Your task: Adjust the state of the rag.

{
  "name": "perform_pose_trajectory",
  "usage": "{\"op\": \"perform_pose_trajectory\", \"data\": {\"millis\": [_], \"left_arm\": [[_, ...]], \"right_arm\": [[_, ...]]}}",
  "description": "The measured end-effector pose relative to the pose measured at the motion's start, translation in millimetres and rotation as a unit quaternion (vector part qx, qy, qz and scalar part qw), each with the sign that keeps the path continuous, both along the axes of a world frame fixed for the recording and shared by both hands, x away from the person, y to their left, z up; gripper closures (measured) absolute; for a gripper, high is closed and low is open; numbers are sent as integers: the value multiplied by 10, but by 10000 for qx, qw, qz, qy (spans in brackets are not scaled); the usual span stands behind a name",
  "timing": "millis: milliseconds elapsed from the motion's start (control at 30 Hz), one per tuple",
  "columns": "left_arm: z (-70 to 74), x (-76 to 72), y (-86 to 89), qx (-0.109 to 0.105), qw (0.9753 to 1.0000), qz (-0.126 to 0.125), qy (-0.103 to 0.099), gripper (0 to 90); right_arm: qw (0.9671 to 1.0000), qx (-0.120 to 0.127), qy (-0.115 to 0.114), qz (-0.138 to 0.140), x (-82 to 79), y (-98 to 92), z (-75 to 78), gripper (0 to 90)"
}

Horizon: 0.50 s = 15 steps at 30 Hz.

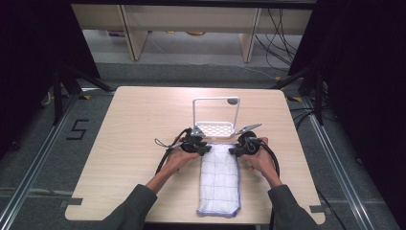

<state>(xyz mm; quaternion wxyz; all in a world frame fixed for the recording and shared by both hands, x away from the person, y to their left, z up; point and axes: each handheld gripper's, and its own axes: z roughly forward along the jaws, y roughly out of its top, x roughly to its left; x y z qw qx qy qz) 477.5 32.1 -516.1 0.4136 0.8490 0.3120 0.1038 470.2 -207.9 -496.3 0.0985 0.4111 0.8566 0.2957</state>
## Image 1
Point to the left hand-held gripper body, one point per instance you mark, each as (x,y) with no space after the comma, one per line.
(191,143)

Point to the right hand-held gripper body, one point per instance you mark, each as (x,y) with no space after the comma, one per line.
(247,140)

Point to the white towel with purple edge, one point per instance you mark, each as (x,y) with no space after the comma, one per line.
(219,182)

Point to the person's left hand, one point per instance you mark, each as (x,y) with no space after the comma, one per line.
(178,161)

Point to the person's right hand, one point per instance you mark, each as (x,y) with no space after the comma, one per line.
(260,161)

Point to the white towel rack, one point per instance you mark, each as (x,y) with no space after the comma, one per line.
(215,129)

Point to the dark round disc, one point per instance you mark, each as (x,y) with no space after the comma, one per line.
(232,101)

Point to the black metal stand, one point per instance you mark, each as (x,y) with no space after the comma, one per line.
(63,92)
(314,92)

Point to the beige wooden desk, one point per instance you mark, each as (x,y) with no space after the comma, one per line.
(191,19)

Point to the metal floor rail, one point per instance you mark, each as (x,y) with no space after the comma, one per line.
(341,172)
(35,166)

